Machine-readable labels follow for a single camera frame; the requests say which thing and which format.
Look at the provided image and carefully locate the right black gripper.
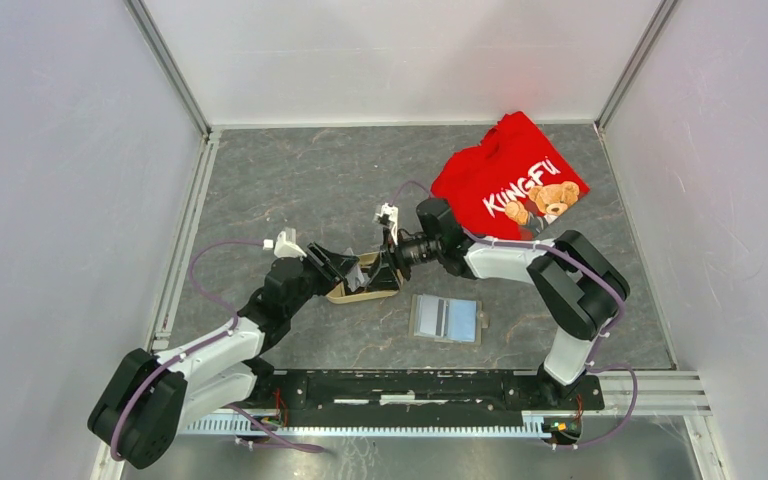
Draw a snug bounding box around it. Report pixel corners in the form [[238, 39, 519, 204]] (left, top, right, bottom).
[[365, 227, 442, 294]]

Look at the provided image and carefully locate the aluminium frame rail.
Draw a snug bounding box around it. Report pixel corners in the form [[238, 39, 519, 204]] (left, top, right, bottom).
[[175, 369, 712, 438]]

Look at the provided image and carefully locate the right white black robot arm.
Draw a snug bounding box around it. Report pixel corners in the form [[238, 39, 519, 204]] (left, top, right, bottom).
[[349, 198, 630, 408]]

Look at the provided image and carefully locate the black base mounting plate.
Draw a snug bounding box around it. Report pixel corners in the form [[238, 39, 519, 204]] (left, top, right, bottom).
[[235, 369, 605, 428]]

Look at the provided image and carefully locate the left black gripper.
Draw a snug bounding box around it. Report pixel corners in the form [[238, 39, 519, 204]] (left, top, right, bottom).
[[285, 240, 358, 317]]

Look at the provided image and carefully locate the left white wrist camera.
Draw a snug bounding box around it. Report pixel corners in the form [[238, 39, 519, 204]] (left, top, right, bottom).
[[262, 227, 307, 259]]

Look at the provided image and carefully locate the red kung fu t-shirt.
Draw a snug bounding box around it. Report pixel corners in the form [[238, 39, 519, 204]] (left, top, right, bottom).
[[431, 111, 590, 241]]

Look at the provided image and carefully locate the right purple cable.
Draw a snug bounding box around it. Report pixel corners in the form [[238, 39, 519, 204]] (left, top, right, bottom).
[[390, 180, 640, 450]]

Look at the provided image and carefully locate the beige oval tray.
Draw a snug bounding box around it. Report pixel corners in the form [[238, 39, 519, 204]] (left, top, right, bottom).
[[325, 252, 400, 305]]

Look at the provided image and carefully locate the silver VIP credit card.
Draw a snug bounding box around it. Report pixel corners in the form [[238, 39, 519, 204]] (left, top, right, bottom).
[[345, 252, 377, 295]]

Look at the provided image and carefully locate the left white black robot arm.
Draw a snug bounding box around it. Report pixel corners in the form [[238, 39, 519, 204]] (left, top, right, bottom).
[[87, 243, 359, 469]]

